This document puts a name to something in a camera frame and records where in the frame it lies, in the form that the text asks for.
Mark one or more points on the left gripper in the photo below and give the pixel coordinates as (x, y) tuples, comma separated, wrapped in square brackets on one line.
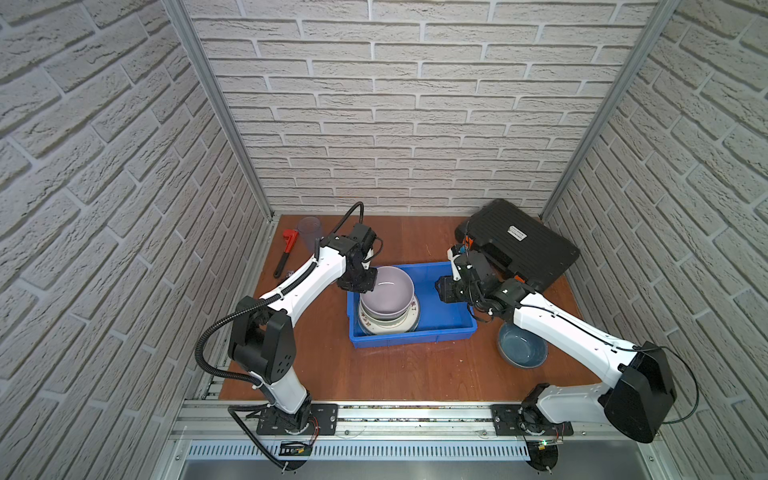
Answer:
[(358, 281)]

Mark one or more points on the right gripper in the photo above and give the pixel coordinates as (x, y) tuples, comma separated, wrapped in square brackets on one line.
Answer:
[(445, 290)]

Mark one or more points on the lavender bowl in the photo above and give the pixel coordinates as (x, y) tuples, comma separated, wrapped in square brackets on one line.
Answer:
[(393, 293)]

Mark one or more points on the orange sunburst white plate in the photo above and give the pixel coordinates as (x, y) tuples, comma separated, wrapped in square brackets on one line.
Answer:
[(405, 323)]

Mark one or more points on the grey blue bowl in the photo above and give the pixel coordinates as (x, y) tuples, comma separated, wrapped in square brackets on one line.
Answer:
[(521, 348)]

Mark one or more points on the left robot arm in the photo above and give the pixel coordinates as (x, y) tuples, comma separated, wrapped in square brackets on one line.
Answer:
[(262, 341)]

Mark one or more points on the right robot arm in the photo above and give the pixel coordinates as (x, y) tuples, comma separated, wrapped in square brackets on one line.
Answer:
[(635, 391)]

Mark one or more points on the blue plastic bin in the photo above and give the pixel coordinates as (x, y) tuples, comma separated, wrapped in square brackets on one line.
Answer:
[(437, 321)]

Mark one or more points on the black tool case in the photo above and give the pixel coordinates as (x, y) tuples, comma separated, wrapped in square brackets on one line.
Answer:
[(518, 244)]

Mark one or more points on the red pipe wrench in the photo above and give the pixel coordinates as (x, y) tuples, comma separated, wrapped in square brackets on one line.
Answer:
[(290, 236)]

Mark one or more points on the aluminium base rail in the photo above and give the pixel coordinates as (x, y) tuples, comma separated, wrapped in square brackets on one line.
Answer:
[(378, 431)]

